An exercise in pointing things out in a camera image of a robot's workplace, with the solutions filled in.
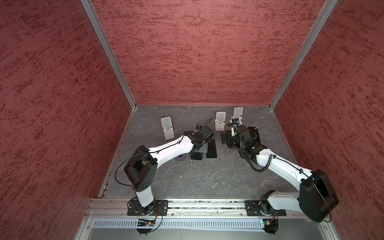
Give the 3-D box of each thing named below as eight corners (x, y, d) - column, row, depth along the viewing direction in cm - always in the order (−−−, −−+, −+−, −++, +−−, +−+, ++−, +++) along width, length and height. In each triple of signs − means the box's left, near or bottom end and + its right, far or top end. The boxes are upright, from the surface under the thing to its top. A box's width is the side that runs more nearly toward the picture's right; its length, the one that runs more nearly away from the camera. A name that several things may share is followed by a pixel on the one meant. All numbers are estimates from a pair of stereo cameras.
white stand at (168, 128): (165, 140, 102) (163, 131, 93) (163, 127, 109) (160, 117, 100) (175, 138, 103) (173, 128, 94) (172, 125, 110) (170, 115, 101)
